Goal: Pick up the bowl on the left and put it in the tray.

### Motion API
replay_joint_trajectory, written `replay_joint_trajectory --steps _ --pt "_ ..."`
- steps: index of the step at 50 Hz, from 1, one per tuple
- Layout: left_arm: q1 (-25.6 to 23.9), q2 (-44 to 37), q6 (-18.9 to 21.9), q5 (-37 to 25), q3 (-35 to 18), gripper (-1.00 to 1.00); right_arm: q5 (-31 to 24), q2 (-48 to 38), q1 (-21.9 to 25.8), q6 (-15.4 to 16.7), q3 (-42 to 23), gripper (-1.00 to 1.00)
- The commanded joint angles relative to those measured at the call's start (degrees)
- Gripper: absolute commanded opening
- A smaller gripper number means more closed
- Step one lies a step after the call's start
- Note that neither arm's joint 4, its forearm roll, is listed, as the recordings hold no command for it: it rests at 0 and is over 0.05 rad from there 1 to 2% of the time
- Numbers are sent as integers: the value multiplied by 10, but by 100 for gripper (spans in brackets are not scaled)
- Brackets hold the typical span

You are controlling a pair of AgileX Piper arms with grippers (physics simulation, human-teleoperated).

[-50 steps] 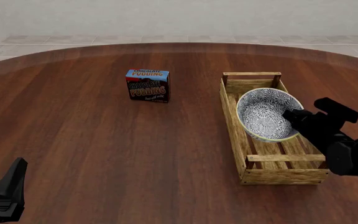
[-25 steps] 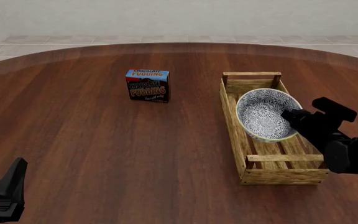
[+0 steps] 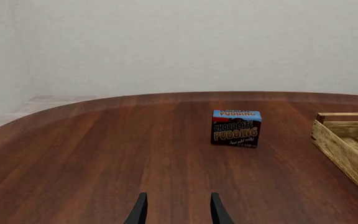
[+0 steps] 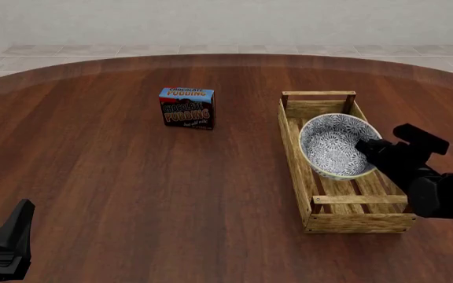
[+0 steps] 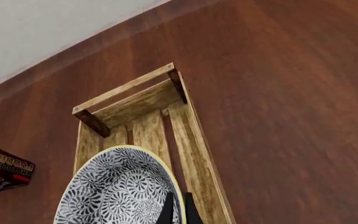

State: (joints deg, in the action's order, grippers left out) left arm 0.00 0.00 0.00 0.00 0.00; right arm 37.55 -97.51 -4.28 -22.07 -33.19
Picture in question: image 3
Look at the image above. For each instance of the wooden slat tray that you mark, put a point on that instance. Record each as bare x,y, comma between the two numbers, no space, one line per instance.
343,144

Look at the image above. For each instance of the chocolate pudding box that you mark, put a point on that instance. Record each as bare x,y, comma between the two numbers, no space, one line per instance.
235,129

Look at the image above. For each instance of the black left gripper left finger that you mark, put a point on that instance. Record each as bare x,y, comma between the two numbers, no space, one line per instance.
139,211

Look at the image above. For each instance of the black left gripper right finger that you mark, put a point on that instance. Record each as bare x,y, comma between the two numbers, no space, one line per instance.
218,212

